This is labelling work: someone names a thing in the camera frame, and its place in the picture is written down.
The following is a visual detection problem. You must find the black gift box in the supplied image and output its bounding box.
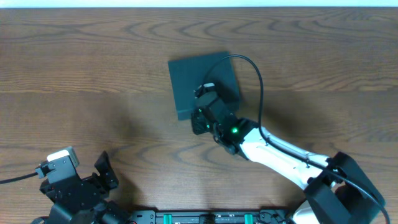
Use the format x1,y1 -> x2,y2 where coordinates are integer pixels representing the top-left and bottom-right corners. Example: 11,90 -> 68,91
168,52 -> 240,121

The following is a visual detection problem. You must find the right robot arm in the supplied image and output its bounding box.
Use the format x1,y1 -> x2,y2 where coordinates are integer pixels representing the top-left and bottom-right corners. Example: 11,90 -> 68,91
191,83 -> 391,223

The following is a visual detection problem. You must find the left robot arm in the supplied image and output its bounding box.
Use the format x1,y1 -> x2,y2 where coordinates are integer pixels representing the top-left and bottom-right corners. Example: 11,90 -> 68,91
32,148 -> 132,224

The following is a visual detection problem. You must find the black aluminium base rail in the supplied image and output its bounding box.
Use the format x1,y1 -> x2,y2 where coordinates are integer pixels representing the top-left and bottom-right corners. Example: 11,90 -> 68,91
129,209 -> 295,224

